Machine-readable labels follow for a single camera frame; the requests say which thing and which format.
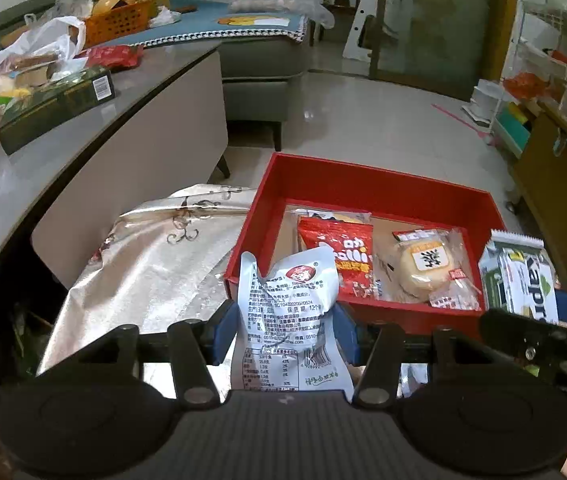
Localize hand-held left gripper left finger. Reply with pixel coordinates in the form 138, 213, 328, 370
76, 299, 242, 409

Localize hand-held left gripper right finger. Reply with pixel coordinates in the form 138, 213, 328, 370
332, 301, 495, 410

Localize green white snack packet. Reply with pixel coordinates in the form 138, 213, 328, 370
477, 229, 560, 325

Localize white crinkled snack packet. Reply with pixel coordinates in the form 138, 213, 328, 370
230, 246, 355, 405

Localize red snack packet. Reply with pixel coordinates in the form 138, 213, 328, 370
296, 215, 376, 302

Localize bun packet with red-white label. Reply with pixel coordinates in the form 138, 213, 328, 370
375, 226, 482, 312

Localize red cardboard box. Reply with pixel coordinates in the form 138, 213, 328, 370
222, 152, 507, 339

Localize yellow cake packet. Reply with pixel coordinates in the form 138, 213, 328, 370
297, 208, 373, 227

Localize silver embroidered cloth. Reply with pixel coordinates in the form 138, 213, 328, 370
37, 184, 260, 377

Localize white stacked containers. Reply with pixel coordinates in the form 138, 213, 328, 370
469, 79, 503, 123

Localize red plastic bag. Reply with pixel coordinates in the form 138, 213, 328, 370
502, 71, 561, 102

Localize grey curved table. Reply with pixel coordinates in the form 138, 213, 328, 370
0, 37, 230, 321

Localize green sofa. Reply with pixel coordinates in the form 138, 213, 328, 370
217, 15, 325, 153

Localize dark green box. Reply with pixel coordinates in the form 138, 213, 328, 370
0, 65, 117, 157

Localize red crinkled packet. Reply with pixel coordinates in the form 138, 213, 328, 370
84, 45, 145, 72

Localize white perforated board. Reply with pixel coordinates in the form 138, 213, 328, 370
342, 0, 385, 62

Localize blue sofa blanket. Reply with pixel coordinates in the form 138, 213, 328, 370
136, 0, 310, 50

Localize glass sliding door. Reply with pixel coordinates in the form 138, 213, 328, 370
369, 0, 520, 103

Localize clear bag on sofa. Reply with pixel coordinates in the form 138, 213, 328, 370
227, 0, 337, 30

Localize orange plastic basket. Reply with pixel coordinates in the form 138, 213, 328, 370
83, 0, 170, 49

